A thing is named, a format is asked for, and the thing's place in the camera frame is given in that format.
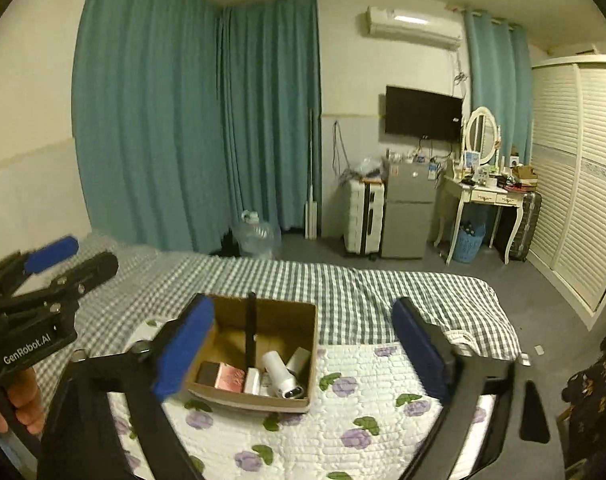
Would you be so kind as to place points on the white dressing table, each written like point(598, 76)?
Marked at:
point(488, 195)

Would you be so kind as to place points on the cardboard box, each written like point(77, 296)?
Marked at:
point(253, 403)

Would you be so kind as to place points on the white suitcase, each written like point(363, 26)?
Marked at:
point(358, 215)

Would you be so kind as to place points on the white cylindrical charger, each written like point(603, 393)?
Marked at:
point(278, 367)

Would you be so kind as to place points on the blue basket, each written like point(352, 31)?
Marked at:
point(469, 245)

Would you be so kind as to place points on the small grey fridge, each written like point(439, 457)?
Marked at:
point(408, 210)

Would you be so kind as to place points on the dark floral cloth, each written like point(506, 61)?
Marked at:
point(595, 400)

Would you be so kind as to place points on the wide teal curtain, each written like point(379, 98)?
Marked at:
point(143, 110)

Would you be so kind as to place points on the checked bed sheet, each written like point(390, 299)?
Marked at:
point(333, 285)

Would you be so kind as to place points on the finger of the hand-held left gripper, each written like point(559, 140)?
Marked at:
point(88, 272)
point(53, 254)

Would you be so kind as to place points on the dark suitcase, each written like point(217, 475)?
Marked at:
point(525, 225)

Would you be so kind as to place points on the narrow teal curtain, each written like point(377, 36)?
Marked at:
point(498, 85)

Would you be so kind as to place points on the white louvered wardrobe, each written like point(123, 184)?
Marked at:
point(578, 185)

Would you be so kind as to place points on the black wall television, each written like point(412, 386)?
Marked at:
point(423, 112)

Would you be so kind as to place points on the small picture frame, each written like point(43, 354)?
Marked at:
point(472, 158)

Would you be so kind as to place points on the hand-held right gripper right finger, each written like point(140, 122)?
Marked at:
point(423, 350)

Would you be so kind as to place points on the person's left hand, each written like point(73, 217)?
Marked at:
point(28, 400)

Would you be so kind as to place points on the white air conditioner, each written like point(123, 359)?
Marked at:
point(413, 25)

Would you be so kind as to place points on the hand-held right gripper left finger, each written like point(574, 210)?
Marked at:
point(183, 350)

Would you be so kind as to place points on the black remote control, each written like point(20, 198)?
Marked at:
point(251, 325)

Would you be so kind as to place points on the quilted floral mat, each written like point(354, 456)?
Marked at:
point(333, 410)

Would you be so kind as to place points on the oval white mirror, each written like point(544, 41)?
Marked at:
point(480, 130)

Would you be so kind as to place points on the small brown box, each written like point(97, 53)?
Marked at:
point(525, 174)

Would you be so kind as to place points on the white cube charger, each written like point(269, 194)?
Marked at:
point(299, 357)

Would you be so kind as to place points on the clear water jug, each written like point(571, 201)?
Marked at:
point(257, 237)

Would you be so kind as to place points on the teal corner curtain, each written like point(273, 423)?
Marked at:
point(273, 120)

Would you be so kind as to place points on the clear plastic bag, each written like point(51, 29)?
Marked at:
point(368, 167)

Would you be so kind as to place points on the small white charger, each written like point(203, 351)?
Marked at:
point(253, 381)

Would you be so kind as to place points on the black bag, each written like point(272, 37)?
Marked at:
point(225, 244)

